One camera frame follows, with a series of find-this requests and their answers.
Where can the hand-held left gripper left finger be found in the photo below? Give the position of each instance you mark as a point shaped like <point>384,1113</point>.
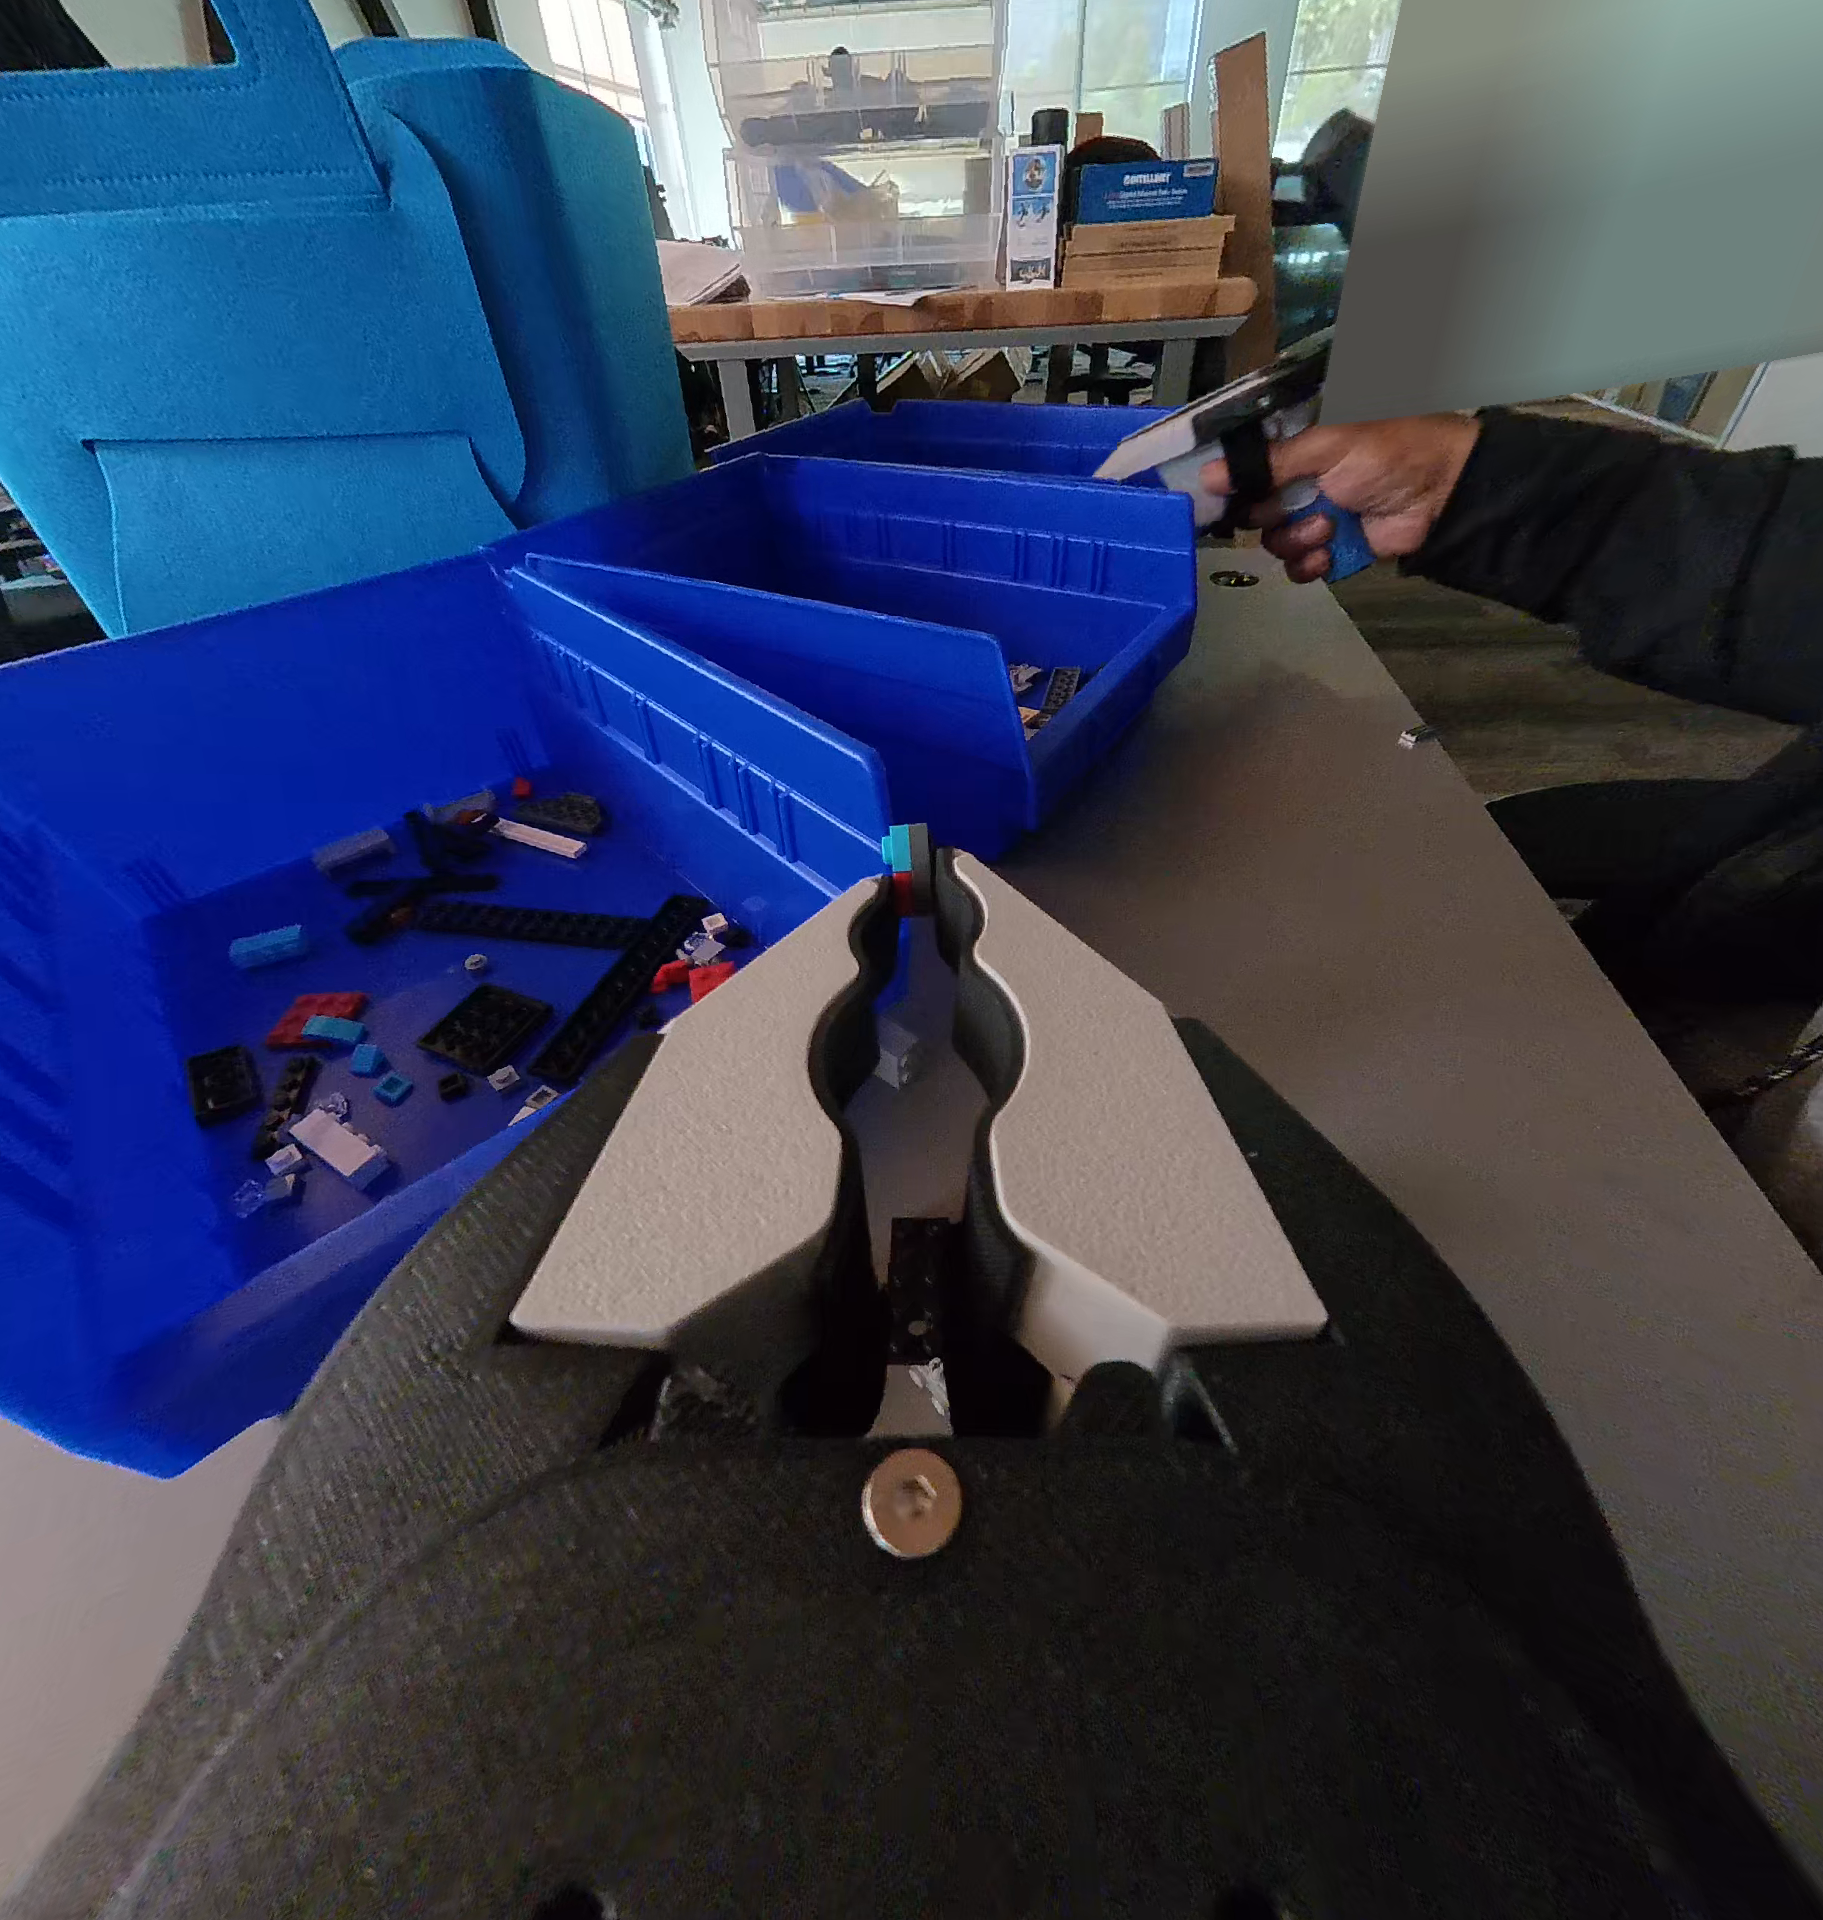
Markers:
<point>684,1200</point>

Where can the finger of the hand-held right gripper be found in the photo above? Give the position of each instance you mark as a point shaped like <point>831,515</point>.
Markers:
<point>1185,448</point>

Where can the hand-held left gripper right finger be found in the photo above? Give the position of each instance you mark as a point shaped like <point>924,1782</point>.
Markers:
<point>1148,1187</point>

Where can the red and teal brick assembly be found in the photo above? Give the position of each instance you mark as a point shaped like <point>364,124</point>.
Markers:
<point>913,867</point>

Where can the person's right forearm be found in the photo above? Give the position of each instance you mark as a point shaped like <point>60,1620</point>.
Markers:
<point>1634,556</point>

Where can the grey desk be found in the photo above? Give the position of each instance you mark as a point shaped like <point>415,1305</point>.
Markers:
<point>1376,977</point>

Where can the person's right hand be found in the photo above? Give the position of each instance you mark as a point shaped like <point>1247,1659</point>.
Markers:
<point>1387,477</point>

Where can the wooden box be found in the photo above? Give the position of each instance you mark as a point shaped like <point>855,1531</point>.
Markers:
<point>1148,251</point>

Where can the blue plastic bin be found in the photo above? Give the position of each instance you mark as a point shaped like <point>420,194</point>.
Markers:
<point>973,429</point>
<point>924,600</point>
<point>102,749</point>

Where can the black brick assembly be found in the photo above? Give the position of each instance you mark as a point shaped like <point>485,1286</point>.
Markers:
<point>921,1290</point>

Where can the wooden table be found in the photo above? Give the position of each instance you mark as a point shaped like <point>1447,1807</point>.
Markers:
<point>973,309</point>

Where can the blue cardboard box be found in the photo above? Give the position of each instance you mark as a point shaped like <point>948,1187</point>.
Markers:
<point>1148,187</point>

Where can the light grey block brick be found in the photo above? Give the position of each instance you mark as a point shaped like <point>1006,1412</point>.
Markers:
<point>905,1053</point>

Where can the small printed card box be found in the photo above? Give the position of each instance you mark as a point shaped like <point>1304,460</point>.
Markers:
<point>1035,216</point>

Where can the pile of loose toy bricks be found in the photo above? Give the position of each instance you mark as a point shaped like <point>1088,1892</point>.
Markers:
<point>1046,695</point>
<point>475,990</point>

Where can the cardboard sheet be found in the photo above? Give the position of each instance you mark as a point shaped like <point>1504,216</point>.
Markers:
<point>1238,151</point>

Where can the black mesh office chair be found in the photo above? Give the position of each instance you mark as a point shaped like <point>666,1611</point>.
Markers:
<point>1324,164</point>

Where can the clear plastic drawer organiser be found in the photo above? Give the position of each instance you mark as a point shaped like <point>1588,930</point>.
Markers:
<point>852,181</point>

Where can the person's black jacket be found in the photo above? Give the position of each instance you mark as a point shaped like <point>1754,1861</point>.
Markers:
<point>1675,885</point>

